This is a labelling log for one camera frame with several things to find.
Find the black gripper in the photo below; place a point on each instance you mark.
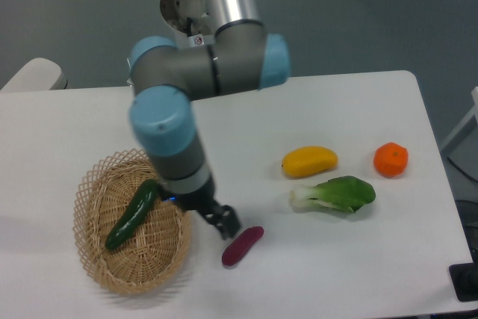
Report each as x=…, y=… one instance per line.
x=222, y=217

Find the dark green cucumber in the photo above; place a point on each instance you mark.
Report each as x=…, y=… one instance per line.
x=141, y=203

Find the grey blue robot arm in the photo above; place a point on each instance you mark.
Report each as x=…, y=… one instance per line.
x=246, y=57

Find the woven wicker basket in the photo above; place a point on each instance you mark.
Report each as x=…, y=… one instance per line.
x=159, y=245

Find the purple sweet potato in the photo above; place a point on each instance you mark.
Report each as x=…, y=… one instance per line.
x=241, y=245

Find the yellow mango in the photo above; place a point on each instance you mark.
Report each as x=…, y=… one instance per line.
x=308, y=161

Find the green bok choy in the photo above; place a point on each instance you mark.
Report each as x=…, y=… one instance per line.
x=346, y=194

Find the orange tangerine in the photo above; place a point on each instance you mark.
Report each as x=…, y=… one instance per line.
x=390, y=160

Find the white chair armrest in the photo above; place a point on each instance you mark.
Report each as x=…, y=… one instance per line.
x=39, y=74

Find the black device at table edge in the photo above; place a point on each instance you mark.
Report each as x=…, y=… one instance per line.
x=464, y=279

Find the white furniture frame right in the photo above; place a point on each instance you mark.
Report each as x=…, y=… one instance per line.
x=464, y=128

